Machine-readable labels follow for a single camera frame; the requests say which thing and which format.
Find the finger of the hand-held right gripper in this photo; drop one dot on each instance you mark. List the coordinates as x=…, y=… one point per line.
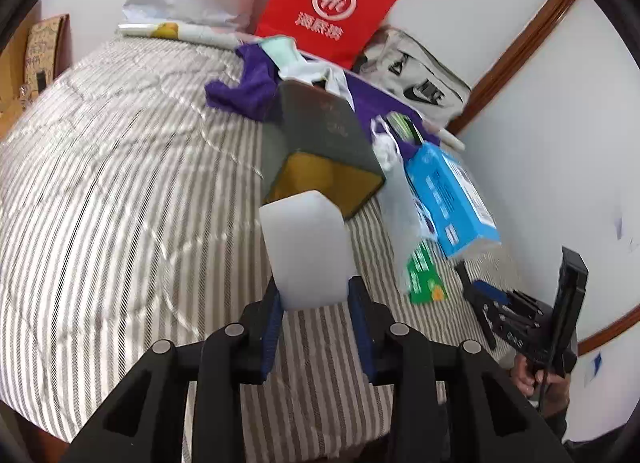
x=482, y=300

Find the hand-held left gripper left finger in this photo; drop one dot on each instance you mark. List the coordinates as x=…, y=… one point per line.
x=270, y=328

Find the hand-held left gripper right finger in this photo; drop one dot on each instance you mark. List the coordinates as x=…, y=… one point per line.
x=359, y=328

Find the green tissue packet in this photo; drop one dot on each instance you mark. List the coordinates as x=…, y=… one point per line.
x=425, y=278

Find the clear plastic bag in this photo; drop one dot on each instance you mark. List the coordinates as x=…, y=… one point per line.
x=400, y=203

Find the white fabric pouch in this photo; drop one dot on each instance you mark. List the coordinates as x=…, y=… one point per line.
x=337, y=85

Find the mint green pouch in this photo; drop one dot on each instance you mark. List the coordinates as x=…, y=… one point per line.
x=290, y=55

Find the person's right hand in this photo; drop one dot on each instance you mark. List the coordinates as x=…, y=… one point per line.
x=525, y=375

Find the brown wooden skirting board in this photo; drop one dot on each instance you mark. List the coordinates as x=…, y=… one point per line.
x=610, y=330

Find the blue tissue pack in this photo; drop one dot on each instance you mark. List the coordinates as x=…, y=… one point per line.
x=450, y=193

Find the striped quilted mattress pad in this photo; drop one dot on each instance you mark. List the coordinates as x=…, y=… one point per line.
x=125, y=193

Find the dark green box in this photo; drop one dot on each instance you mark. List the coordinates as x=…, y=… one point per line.
x=320, y=123

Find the purple towel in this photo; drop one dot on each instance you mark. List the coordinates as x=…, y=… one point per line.
x=250, y=88

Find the beige waist bag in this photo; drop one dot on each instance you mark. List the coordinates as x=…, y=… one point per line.
x=400, y=63

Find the wooden headboard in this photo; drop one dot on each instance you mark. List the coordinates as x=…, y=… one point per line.
x=12, y=93

